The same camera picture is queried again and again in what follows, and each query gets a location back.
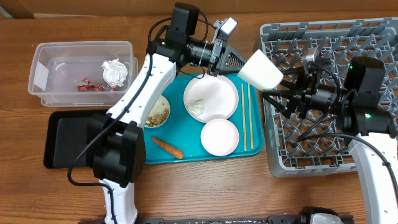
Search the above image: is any white tissue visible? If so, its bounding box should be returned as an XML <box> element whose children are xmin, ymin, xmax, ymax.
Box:
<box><xmin>101</xmin><ymin>58</ymin><xmax>128</xmax><ymax>88</ymax></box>

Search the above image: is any orange carrot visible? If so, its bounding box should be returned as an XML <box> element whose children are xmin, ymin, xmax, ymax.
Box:
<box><xmin>152</xmin><ymin>136</ymin><xmax>184</xmax><ymax>160</ymax></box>

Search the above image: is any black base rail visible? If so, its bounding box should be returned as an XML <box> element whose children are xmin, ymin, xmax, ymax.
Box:
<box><xmin>77</xmin><ymin>207</ymin><xmax>355</xmax><ymax>224</ymax></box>

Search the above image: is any large white plate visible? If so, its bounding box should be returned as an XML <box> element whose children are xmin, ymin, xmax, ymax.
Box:
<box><xmin>183</xmin><ymin>75</ymin><xmax>239</xmax><ymax>123</ymax></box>

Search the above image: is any grey dishwasher rack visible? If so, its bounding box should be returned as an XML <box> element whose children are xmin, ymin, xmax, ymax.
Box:
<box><xmin>258</xmin><ymin>17</ymin><xmax>397</xmax><ymax>177</ymax></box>

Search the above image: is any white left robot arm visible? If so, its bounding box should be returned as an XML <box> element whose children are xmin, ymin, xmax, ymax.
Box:
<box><xmin>84</xmin><ymin>2</ymin><xmax>246</xmax><ymax>223</ymax></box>

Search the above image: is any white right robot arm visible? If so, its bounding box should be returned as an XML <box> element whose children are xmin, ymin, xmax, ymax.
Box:
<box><xmin>262</xmin><ymin>49</ymin><xmax>397</xmax><ymax>223</ymax></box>

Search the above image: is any white bowl with food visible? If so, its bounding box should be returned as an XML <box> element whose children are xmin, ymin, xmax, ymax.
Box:
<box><xmin>145</xmin><ymin>95</ymin><xmax>170</xmax><ymax>128</ymax></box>

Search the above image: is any white paper cup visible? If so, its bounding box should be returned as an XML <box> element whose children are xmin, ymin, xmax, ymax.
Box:
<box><xmin>238</xmin><ymin>50</ymin><xmax>284</xmax><ymax>91</ymax></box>

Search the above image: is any wooden chopstick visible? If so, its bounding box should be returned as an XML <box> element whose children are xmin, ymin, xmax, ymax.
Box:
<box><xmin>241</xmin><ymin>83</ymin><xmax>247</xmax><ymax>152</ymax></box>
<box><xmin>248</xmin><ymin>83</ymin><xmax>254</xmax><ymax>150</ymax></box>

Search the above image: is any red snack wrapper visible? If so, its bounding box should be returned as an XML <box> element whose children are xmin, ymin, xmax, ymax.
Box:
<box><xmin>77</xmin><ymin>78</ymin><xmax>115</xmax><ymax>92</ymax></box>

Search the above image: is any teal serving tray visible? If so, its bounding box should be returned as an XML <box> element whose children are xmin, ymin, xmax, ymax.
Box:
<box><xmin>144</xmin><ymin>74</ymin><xmax>265</xmax><ymax>165</ymax></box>

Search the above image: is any black plastic tray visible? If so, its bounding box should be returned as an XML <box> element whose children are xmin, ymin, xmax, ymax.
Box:
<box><xmin>43</xmin><ymin>109</ymin><xmax>107</xmax><ymax>169</ymax></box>

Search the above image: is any clear plastic waste bin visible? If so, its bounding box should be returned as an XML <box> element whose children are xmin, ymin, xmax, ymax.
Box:
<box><xmin>27</xmin><ymin>41</ymin><xmax>138</xmax><ymax>107</ymax></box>

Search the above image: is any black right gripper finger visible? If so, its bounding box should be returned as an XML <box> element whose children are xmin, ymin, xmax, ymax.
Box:
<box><xmin>281</xmin><ymin>67</ymin><xmax>305</xmax><ymax>86</ymax></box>
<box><xmin>262</xmin><ymin>89</ymin><xmax>296</xmax><ymax>119</ymax></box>

